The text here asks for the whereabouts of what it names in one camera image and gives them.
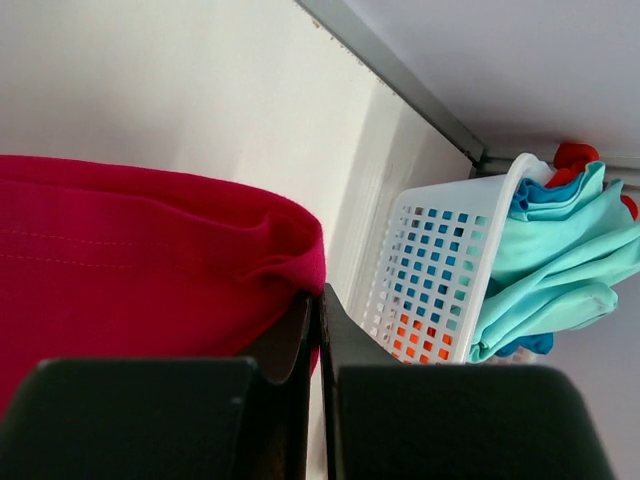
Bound turquoise t shirt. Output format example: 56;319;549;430
467;159;632;365

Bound right aluminium corner post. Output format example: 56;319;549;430
304;1;639;190

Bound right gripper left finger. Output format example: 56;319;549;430
1;294;314;479

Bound white plastic basket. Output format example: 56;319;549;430
357;153;553;365

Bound magenta t shirt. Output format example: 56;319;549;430
1;155;326;405

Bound red t shirt in basket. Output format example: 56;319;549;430
541;143;639;224

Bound blue t shirt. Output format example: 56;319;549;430
508;169;584;221

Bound orange t shirt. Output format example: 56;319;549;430
379;313;457;365

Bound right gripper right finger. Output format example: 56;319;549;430
319;287;614;479

